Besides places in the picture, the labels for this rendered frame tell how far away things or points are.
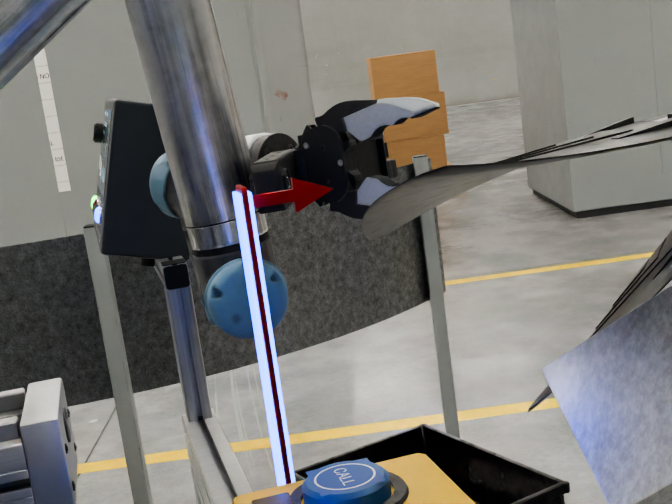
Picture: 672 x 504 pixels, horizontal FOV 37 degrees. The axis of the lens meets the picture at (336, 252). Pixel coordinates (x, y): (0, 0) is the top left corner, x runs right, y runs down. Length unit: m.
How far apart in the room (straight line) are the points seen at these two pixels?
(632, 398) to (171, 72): 0.47
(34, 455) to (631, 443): 0.50
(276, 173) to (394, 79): 7.90
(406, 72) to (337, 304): 6.22
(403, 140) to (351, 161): 7.88
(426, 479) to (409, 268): 2.38
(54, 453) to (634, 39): 6.26
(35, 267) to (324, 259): 0.72
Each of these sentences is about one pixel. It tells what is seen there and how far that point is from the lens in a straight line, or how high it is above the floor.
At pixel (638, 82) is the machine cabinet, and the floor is 0.85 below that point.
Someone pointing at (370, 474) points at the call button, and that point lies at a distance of 0.47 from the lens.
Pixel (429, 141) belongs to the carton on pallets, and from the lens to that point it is 8.82.
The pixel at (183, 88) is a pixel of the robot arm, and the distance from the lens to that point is 0.91.
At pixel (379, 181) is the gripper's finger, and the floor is 1.16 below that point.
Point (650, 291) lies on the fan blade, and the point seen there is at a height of 1.04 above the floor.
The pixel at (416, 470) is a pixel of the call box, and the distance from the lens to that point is 0.49.
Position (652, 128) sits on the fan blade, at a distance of 0.75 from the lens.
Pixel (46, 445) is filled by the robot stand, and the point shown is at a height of 0.97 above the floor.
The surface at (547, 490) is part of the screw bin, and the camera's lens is 0.91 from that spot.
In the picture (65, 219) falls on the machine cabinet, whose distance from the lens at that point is 6.93.
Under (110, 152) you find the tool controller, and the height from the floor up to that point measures 1.19.
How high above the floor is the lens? 1.27
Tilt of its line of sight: 11 degrees down
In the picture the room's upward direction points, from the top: 8 degrees counter-clockwise
